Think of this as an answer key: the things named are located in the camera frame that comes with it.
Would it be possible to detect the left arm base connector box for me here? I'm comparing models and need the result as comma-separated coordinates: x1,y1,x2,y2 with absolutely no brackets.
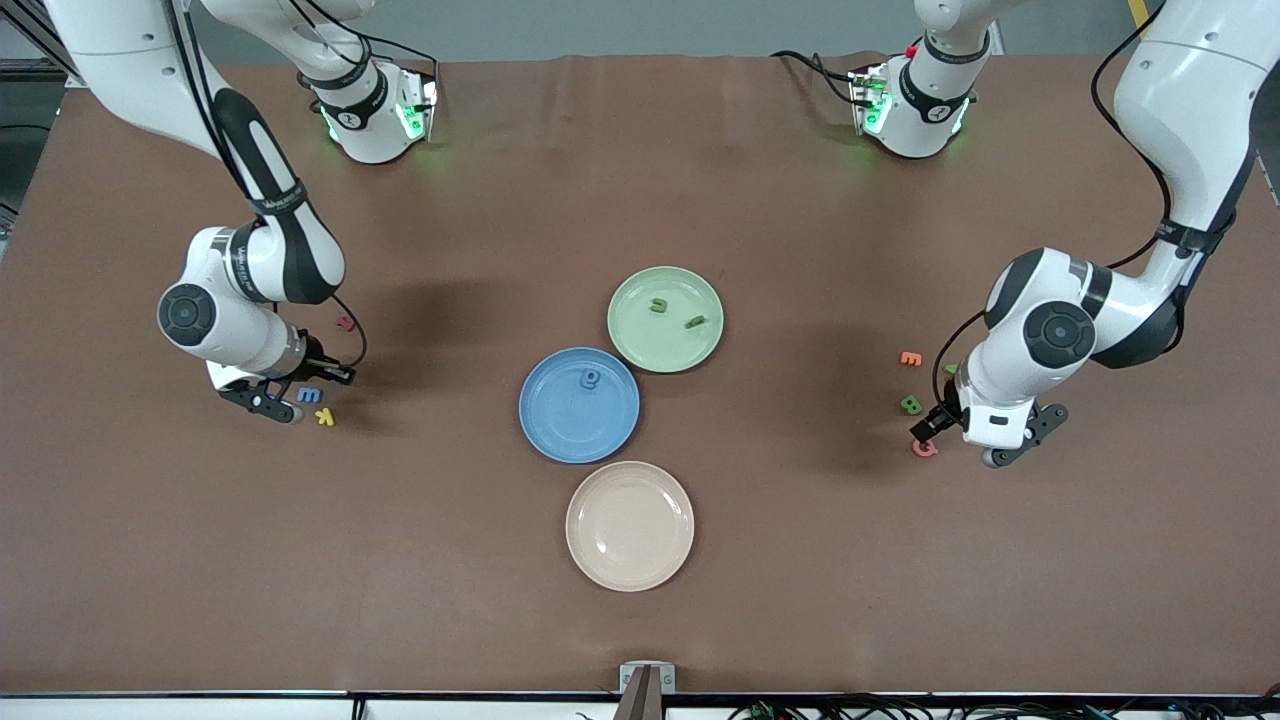
849,64,892,137

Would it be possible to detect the beige plate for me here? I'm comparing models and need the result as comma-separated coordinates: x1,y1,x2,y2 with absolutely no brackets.
565,460,696,593

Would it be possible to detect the black base cable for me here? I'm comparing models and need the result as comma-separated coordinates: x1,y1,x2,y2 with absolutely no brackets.
280,0,442,111
770,48,881,109

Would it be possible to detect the brown table cover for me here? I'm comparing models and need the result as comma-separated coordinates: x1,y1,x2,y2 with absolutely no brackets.
0,52,1280,696

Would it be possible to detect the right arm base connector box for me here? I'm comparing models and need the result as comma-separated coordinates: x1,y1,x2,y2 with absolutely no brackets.
398,66,439,143

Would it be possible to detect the white table edge rail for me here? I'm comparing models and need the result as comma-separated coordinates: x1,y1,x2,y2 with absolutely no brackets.
0,697,1280,720

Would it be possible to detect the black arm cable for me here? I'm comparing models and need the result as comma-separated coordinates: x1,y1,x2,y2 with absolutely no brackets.
932,0,1176,403
165,0,369,374

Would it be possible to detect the grey metal bracket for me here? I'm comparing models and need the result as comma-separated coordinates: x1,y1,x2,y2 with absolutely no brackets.
619,662,677,694

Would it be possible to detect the grey tapered post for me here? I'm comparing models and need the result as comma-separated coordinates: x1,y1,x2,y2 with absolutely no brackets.
612,668,666,720

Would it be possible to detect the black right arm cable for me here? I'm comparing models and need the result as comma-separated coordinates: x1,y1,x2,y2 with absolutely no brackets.
165,0,369,374

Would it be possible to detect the blue plate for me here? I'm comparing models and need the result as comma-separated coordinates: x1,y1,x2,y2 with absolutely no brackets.
518,346,641,465

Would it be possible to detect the black cable bundle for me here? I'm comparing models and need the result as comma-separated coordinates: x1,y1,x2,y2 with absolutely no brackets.
575,685,1280,720

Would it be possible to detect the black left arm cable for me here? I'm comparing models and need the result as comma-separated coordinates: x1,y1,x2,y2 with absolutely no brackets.
932,0,1176,403

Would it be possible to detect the green plate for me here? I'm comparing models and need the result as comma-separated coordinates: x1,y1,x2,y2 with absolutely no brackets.
607,265,725,375

